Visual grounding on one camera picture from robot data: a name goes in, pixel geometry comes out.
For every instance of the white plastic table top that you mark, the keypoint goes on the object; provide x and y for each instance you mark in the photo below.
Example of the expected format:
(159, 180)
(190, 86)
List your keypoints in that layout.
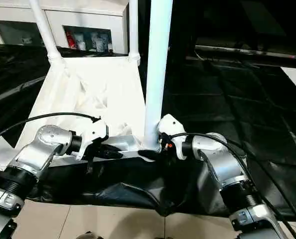
(88, 82)

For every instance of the dark metal rod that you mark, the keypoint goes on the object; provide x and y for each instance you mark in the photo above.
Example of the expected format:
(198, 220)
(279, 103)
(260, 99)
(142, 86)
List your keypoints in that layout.
(250, 52)

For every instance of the grey left robot foot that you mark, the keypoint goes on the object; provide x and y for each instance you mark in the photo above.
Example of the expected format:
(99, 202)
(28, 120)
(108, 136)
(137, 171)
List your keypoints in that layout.
(88, 235)

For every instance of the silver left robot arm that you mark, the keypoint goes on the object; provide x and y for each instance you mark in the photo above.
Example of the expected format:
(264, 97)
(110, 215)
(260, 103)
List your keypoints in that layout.
(38, 149)

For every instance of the black work mat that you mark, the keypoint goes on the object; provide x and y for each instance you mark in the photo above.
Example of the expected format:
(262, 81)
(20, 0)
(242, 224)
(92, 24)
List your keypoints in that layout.
(237, 99)

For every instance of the black case with gold label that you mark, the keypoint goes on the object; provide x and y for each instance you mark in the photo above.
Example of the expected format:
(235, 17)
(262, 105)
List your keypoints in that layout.
(183, 25)

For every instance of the white glass-door cabinet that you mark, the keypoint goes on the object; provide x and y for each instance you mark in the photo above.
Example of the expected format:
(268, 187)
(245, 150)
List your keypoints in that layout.
(83, 17)

